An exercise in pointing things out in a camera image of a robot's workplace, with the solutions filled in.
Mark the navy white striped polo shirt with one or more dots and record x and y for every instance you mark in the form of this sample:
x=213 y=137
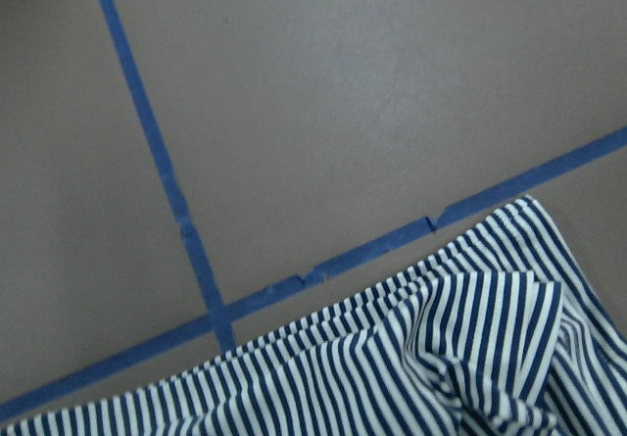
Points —
x=497 y=333

